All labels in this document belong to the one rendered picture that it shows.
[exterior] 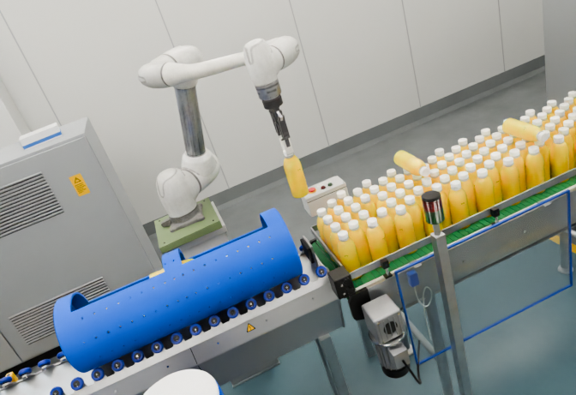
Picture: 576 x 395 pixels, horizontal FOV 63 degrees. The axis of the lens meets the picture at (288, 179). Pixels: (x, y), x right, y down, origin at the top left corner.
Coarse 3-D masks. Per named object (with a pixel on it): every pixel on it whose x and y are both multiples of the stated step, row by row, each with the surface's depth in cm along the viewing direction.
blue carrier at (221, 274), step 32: (192, 256) 193; (224, 256) 170; (256, 256) 171; (288, 256) 173; (128, 288) 166; (160, 288) 166; (192, 288) 167; (224, 288) 169; (256, 288) 175; (64, 320) 162; (96, 320) 162; (128, 320) 163; (160, 320) 166; (192, 320) 172; (64, 352) 159; (96, 352) 162; (128, 352) 170
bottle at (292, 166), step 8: (288, 160) 185; (296, 160) 186; (288, 168) 186; (296, 168) 186; (288, 176) 188; (296, 176) 187; (296, 184) 189; (304, 184) 191; (296, 192) 191; (304, 192) 191
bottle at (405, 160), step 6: (402, 150) 210; (396, 156) 209; (402, 156) 205; (408, 156) 203; (414, 156) 202; (396, 162) 209; (402, 162) 204; (408, 162) 200; (414, 162) 197; (420, 162) 196; (408, 168) 200; (414, 168) 196; (420, 168) 194; (414, 174) 198; (420, 174) 196
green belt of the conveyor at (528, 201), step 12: (552, 192) 198; (528, 204) 195; (504, 216) 193; (468, 228) 193; (480, 228) 191; (456, 240) 188; (324, 252) 207; (420, 252) 188; (324, 264) 202; (336, 264) 197; (396, 264) 186; (372, 276) 184
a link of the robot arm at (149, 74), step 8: (160, 56) 203; (168, 56) 202; (144, 64) 202; (152, 64) 197; (160, 64) 195; (144, 72) 198; (152, 72) 195; (160, 72) 193; (144, 80) 200; (152, 80) 197; (160, 80) 194
